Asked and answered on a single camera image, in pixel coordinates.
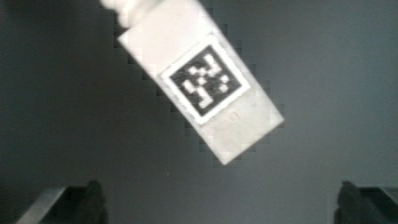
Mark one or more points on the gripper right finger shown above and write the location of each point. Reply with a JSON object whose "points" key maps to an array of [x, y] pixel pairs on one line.
{"points": [[367, 205]]}

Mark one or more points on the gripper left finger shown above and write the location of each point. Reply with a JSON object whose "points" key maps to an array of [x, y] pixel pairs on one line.
{"points": [[68, 205]]}

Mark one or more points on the white leg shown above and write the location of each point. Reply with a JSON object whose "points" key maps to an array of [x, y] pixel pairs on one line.
{"points": [[186, 55]]}

